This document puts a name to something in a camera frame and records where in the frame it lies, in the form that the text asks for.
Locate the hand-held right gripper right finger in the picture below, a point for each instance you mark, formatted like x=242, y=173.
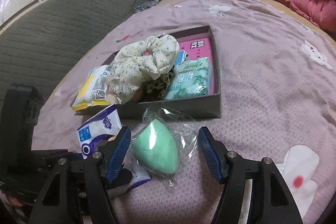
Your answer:
x=210, y=155

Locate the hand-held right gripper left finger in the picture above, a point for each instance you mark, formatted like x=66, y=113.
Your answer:
x=119, y=153

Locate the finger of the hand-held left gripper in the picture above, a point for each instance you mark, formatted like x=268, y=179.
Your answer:
x=123, y=178

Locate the blue and white cartoon packet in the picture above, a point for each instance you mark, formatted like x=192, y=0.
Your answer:
x=92, y=132

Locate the green makeup sponge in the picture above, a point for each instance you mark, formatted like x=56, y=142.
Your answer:
x=155, y=150

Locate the grey-purple cardboard box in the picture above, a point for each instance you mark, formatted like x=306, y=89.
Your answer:
x=183, y=108

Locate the yellow and white wipes pack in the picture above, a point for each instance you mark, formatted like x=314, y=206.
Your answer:
x=92, y=92

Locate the leopard print scrunchie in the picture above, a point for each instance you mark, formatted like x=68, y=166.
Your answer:
x=157, y=87

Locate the small green tissue pack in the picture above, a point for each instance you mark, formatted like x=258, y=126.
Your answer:
x=189, y=77

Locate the doll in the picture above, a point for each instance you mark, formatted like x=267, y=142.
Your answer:
x=136, y=66

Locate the grey quilted headboard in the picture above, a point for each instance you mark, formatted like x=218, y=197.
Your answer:
x=52, y=43

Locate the pink and blue book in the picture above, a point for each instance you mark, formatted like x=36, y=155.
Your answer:
x=197, y=48

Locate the dark patterned cloth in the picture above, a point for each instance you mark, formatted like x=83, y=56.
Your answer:
x=145, y=5

